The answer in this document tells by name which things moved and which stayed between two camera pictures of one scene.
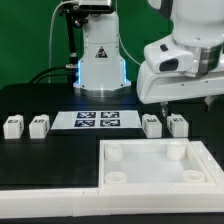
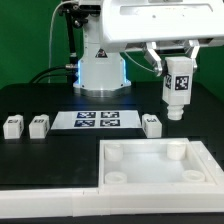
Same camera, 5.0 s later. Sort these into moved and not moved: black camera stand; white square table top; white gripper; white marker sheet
Moved: white gripper
Not moved: white square table top; black camera stand; white marker sheet
